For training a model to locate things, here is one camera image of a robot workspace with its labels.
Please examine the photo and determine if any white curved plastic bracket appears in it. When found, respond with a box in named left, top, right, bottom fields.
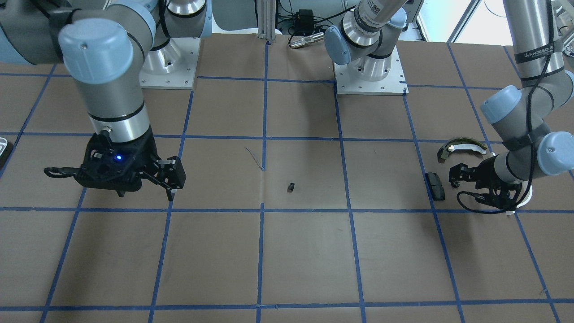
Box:
left=505, top=153, right=533, bottom=216

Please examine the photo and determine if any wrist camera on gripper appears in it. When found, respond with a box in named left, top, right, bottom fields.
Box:
left=474, top=189, right=517, bottom=210

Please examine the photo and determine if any aluminium frame post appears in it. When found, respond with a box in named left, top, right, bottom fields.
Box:
left=256, top=0, right=277, bottom=42

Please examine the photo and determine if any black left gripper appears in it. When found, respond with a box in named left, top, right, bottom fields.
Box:
left=448, top=155, right=521, bottom=201

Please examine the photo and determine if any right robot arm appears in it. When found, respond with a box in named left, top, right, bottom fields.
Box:
left=1, top=0, right=213, bottom=201

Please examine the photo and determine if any black brake pad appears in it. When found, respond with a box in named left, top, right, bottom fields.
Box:
left=425, top=172, right=446, bottom=201

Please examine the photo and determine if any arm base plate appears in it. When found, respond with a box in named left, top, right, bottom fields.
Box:
left=139, top=38, right=201, bottom=90
left=333, top=47, right=409, bottom=96

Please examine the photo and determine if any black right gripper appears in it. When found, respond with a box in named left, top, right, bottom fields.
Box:
left=74, top=128, right=187, bottom=201

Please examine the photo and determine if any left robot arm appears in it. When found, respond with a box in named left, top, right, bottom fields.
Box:
left=325, top=0, right=573, bottom=214

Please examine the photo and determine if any olive brake shoe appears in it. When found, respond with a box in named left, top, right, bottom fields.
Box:
left=437, top=137, right=488, bottom=163

